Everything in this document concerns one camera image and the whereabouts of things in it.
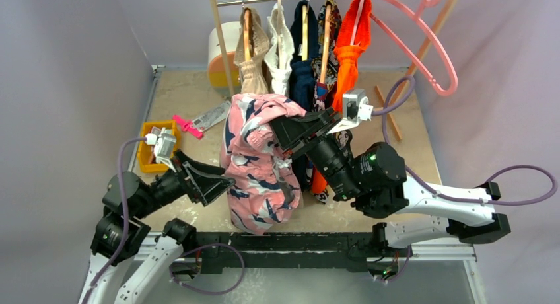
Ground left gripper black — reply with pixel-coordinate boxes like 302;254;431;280
133;148;235;218

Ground pink shark print shorts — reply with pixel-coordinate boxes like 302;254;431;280
220;93;306;235

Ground pink plastic hanger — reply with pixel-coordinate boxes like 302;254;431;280
349;0;460;97

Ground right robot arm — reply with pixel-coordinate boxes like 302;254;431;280
270;109;511;256

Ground beige shorts on hanger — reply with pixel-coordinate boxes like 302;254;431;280
234;7;270;95

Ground white shorts on hanger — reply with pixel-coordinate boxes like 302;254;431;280
264;3;295;96

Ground orange shorts on hanger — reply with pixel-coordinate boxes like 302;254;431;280
310;0;374;196

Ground patterned shorts on hanger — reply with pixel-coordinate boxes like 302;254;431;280
306;0;353;206

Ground navy shorts on hanger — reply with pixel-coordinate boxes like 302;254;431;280
289;0;320;194

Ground pink plastic clip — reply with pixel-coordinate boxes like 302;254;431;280
172;114;204;139

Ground yellow plastic bin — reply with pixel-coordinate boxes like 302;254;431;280
137;120;182;174

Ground printed flat package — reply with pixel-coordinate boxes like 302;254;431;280
192;100;231;132

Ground round drawer cabinet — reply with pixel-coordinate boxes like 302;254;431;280
207;21;241;96

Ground wooden clothes rack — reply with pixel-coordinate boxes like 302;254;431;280
207;0;467;141

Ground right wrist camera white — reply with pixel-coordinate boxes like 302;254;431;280
328;88;374;134

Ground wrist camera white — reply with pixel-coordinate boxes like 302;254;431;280
328;88;374;134
145;133;176;167

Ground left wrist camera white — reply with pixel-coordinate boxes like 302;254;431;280
145;133;176;167

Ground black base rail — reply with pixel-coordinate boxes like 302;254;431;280
170;231;412;277

